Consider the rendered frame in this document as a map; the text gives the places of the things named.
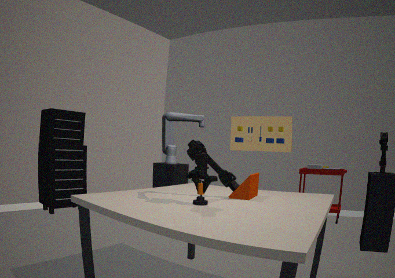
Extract orange tapered knob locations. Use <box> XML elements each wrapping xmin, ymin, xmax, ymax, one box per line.
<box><xmin>197</xmin><ymin>184</ymin><xmax>204</xmax><ymax>195</ymax></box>

